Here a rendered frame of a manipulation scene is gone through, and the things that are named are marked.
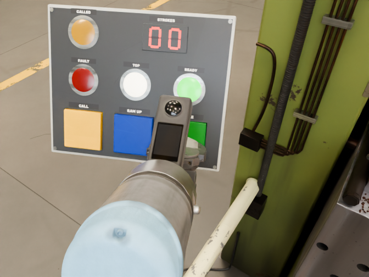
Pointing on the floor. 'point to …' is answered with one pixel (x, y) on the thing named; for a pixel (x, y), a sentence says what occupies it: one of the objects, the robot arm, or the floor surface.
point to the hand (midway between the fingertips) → (184, 138)
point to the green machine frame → (251, 264)
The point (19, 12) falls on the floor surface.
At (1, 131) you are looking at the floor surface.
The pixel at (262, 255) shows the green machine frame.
